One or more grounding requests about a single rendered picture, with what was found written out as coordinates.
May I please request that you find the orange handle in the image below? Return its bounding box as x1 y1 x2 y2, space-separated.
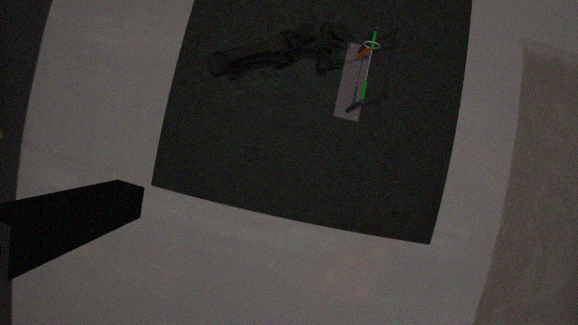
357 41 381 58

